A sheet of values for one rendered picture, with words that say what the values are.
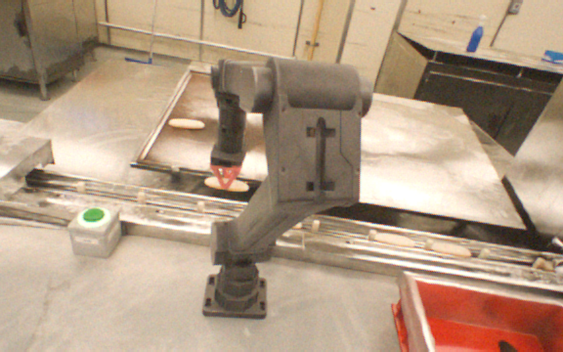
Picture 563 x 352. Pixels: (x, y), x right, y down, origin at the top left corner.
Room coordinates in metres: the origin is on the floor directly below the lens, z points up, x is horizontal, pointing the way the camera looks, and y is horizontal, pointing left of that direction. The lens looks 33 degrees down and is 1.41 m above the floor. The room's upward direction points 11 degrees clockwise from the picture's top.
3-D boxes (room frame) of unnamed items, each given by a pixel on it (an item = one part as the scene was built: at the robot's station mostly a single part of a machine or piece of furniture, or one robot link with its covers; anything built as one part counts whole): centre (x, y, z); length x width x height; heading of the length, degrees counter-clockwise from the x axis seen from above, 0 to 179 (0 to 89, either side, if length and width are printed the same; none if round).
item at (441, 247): (0.68, -0.44, 0.86); 0.10 x 0.04 x 0.01; 93
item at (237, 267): (0.46, 0.06, 0.94); 0.09 x 0.05 x 0.10; 21
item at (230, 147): (0.66, 0.12, 1.05); 0.10 x 0.07 x 0.07; 3
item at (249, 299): (0.45, 0.04, 0.86); 0.12 x 0.09 x 0.08; 99
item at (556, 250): (0.69, -0.68, 0.90); 0.06 x 0.01 x 0.06; 3
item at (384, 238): (0.67, -0.30, 0.86); 0.10 x 0.04 x 0.01; 93
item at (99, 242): (0.51, 0.35, 0.84); 0.08 x 0.08 x 0.11; 3
